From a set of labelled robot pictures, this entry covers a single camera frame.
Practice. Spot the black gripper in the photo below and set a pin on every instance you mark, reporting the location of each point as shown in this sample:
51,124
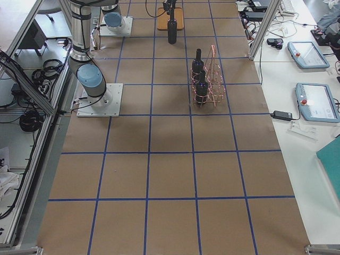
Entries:
170,3

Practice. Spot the dark wine bottle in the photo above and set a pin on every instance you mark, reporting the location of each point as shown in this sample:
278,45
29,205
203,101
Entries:
201,89
172,27
197,64

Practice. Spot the wooden tray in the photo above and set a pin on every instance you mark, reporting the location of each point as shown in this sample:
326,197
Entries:
162,20

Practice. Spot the black power brick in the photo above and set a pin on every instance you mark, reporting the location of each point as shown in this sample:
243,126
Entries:
254,16

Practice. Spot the teach pendant far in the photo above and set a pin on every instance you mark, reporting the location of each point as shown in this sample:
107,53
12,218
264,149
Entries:
307,55

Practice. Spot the teach pendant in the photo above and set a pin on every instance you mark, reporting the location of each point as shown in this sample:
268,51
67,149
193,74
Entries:
316,102
307,55

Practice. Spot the black power adapter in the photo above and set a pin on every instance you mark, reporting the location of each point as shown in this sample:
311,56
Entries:
279,115

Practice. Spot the teach pendant near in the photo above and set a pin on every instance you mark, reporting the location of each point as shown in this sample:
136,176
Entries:
316,102

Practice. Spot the teal box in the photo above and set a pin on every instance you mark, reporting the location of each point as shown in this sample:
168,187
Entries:
329,156

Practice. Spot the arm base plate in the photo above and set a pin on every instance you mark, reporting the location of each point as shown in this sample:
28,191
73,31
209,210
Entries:
108,105
124,32

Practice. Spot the copper wire bottle basket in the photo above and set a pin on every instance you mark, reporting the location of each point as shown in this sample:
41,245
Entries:
216,90

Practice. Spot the aluminium frame post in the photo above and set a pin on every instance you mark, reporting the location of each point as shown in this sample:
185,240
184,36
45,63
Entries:
269,16

